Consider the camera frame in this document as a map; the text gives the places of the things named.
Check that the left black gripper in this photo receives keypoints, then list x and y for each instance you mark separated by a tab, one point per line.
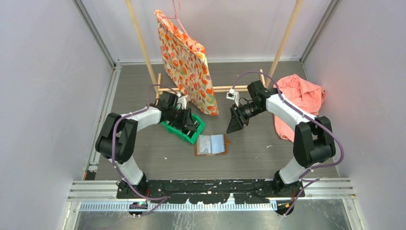
186	119

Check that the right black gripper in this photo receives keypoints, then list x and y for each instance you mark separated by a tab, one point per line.
238	120

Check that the green plastic card bin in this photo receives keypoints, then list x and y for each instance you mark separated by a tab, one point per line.
188	136

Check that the silver grey credit card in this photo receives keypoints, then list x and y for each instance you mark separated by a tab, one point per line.
203	145

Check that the brown leather card holder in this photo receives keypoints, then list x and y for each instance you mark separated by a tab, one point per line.
220	144

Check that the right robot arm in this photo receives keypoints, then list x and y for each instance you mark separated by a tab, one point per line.
312	142

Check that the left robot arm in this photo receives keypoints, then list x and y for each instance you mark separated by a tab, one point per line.
116	140

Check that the floral fabric bag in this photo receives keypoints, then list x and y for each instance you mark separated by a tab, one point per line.
189	71

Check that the pink crumpled cloth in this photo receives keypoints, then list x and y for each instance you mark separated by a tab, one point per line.
304	94

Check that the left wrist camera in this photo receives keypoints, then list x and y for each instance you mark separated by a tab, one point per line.
182	101

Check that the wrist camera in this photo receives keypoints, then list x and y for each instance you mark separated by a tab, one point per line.
182	101
234	96

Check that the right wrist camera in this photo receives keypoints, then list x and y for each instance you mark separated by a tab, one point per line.
234	96

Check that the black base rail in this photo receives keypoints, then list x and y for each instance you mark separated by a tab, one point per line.
242	191

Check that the pink wire hanger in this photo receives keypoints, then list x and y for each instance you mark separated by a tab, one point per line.
176	28

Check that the aluminium frame rail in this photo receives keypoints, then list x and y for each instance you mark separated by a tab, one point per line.
115	196

